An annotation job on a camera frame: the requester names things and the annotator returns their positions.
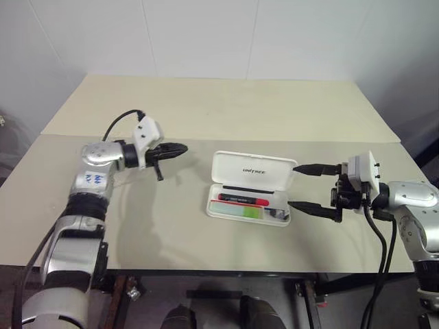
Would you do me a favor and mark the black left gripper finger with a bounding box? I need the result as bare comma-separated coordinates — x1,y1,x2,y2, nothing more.
153,152,185,182
160,141,189,155

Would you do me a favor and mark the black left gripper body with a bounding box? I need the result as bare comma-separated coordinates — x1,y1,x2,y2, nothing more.
143,145,166,169

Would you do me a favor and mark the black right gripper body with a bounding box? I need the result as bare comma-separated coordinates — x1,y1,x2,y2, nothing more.
330,171,365,210

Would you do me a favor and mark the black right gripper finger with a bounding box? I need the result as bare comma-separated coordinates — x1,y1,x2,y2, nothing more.
287,200,344,224
292,162,344,178

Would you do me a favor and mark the red and black marker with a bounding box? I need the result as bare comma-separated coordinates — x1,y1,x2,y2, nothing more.
217,193,270,207

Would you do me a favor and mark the white hinged pencil case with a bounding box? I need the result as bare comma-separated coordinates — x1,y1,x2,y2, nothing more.
205,150,298,228

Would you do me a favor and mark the thin black pen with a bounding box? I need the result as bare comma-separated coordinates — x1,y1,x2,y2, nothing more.
222,185,276,195

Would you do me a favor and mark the white label with blue writing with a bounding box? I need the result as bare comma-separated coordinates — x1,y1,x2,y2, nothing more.
83,169,109,188

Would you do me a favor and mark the dark rounded shape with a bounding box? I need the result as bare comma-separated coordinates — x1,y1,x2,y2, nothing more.
239,295,286,329
163,302,204,329

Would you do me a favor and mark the black flat bar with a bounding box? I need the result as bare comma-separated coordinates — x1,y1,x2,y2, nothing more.
186,289,244,300

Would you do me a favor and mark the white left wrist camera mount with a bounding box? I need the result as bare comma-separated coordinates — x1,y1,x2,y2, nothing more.
131,116,164,169

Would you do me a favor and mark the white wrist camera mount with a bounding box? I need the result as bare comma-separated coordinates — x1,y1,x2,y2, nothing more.
131,116,164,169
347,150,382,215

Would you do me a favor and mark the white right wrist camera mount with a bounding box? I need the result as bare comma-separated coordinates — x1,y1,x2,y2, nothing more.
347,150,382,215

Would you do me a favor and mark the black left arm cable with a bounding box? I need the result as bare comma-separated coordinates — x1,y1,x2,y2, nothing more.
102,109,145,142

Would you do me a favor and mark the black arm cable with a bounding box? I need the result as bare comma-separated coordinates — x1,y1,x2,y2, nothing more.
102,109,145,142
362,201,399,329

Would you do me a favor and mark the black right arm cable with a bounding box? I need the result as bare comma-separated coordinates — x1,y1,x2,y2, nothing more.
362,201,399,329

